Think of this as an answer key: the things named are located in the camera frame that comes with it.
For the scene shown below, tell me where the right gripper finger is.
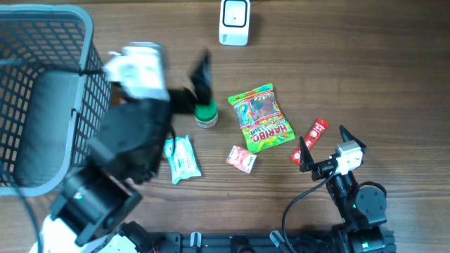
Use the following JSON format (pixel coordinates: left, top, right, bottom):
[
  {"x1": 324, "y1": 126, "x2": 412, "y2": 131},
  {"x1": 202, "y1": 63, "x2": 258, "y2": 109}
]
[
  {"x1": 339, "y1": 125, "x2": 367, "y2": 150},
  {"x1": 300, "y1": 136, "x2": 315, "y2": 173}
]

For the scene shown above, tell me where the green lid seasoning jar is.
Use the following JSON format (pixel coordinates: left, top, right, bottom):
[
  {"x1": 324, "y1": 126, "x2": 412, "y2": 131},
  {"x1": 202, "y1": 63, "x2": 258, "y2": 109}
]
[{"x1": 194, "y1": 100, "x2": 218, "y2": 128}]

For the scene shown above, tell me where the red Nescafe coffee stick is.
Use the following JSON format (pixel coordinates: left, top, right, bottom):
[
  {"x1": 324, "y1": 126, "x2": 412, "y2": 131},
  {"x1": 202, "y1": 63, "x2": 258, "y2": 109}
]
[{"x1": 290, "y1": 118, "x2": 330, "y2": 165}]

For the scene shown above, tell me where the teal tissue pack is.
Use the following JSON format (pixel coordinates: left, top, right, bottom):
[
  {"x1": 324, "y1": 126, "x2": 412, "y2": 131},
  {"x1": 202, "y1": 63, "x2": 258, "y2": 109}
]
[{"x1": 164, "y1": 135, "x2": 202, "y2": 185}]

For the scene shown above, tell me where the green Haribo gummy bag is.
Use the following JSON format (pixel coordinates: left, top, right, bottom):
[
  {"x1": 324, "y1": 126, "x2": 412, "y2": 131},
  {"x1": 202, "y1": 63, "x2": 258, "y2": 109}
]
[{"x1": 228, "y1": 84, "x2": 295, "y2": 153}]

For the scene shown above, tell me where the red white snack packet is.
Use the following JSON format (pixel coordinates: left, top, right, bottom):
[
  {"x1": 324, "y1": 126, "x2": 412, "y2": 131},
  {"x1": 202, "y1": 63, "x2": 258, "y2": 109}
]
[{"x1": 226, "y1": 145, "x2": 257, "y2": 174}]

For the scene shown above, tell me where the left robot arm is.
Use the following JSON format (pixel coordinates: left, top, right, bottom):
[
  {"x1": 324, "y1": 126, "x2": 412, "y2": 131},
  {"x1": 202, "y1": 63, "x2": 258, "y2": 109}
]
[{"x1": 32, "y1": 44, "x2": 212, "y2": 252}]

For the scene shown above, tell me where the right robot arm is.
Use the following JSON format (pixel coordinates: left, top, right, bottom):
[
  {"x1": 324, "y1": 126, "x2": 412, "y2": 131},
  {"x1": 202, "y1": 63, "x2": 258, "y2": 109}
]
[{"x1": 300, "y1": 125, "x2": 397, "y2": 252}]

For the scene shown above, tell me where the white barcode scanner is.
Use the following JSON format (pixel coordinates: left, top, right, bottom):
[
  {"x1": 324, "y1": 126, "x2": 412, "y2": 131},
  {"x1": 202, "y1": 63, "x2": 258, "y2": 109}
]
[{"x1": 219, "y1": 0, "x2": 251, "y2": 46}]

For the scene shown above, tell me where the grey plastic mesh basket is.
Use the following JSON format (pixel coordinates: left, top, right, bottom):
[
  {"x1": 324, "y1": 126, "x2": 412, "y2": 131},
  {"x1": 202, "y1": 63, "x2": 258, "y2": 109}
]
[{"x1": 1, "y1": 4, "x2": 112, "y2": 197}]

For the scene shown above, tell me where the black right camera cable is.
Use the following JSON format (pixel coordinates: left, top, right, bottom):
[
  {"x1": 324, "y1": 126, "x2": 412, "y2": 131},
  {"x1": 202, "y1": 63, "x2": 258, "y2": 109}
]
[{"x1": 281, "y1": 160, "x2": 388, "y2": 253}]

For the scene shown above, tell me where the black camera cable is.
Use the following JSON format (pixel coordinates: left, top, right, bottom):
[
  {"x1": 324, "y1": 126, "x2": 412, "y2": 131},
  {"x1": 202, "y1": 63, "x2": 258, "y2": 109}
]
[
  {"x1": 0, "y1": 58, "x2": 106, "y2": 253},
  {"x1": 281, "y1": 160, "x2": 388, "y2": 253}
]

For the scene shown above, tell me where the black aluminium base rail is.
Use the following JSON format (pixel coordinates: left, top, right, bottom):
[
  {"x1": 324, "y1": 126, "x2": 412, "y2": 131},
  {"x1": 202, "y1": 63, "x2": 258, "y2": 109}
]
[{"x1": 115, "y1": 230, "x2": 397, "y2": 253}]

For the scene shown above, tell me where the black left camera cable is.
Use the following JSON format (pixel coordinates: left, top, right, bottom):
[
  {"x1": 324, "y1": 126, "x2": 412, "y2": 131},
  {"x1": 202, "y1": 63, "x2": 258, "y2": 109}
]
[{"x1": 0, "y1": 58, "x2": 106, "y2": 253}]

